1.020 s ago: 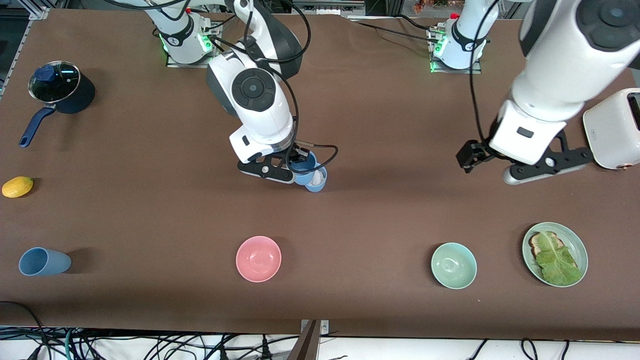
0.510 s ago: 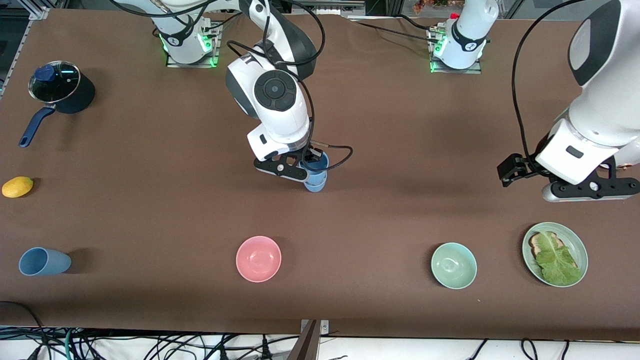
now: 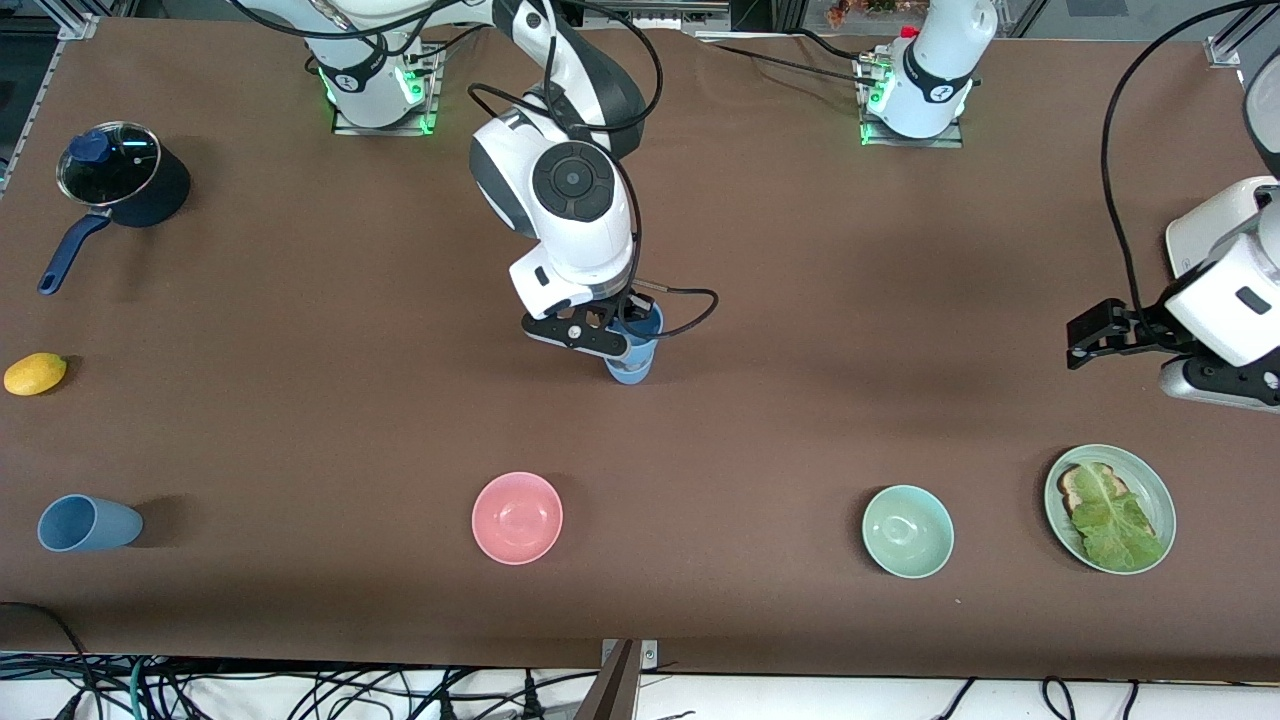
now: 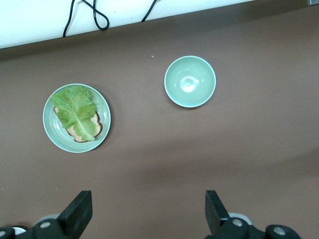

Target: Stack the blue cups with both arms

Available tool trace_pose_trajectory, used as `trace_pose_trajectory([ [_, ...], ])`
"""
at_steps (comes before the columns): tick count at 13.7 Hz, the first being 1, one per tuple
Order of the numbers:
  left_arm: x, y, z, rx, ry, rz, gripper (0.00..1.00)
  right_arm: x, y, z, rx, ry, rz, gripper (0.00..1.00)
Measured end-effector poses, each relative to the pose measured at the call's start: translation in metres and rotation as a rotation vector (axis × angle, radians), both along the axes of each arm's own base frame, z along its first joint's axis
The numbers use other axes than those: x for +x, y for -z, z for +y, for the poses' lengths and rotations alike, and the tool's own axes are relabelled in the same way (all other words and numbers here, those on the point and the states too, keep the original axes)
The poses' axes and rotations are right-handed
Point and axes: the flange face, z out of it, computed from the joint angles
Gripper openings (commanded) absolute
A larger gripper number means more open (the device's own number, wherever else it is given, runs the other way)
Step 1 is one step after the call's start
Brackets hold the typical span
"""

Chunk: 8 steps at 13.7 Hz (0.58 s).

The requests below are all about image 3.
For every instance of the grey metal device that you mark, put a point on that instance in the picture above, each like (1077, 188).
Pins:
(655, 15)

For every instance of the dark blue saucepan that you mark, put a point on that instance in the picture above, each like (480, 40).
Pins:
(165, 195)

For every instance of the brown table cover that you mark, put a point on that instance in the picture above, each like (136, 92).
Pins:
(300, 400)

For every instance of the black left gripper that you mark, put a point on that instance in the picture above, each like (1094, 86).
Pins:
(1143, 325)

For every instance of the toasted bread slice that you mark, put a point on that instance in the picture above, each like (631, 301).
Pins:
(1072, 490)

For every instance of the yellow lemon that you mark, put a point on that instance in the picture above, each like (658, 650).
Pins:
(35, 374)

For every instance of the glass saucepan lid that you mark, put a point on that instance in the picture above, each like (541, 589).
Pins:
(120, 175)

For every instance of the grey metal bracket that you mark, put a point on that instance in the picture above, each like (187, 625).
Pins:
(650, 655)

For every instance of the green lettuce leaf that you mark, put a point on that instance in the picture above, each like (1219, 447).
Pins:
(1115, 525)

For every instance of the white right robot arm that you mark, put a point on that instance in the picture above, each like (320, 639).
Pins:
(580, 230)

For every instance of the colourful flower decoration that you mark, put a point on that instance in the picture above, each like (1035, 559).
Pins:
(850, 12)

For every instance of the mint green plate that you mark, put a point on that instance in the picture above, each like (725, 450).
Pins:
(1150, 480)

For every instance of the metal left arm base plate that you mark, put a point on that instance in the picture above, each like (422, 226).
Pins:
(900, 143)

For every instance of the silver aluminium frame profile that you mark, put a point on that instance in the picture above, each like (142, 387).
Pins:
(1222, 50)
(75, 25)

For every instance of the white toaster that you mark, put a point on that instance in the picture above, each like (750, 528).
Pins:
(1200, 235)

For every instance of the mint green bowl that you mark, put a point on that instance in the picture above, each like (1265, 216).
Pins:
(907, 532)

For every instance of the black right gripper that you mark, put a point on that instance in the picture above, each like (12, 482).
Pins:
(634, 304)

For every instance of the dark metal bar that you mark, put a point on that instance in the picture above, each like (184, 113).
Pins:
(610, 695)

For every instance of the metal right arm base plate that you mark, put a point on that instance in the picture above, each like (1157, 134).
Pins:
(433, 90)

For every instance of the pink bowl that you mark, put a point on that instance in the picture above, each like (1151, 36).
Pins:
(517, 518)

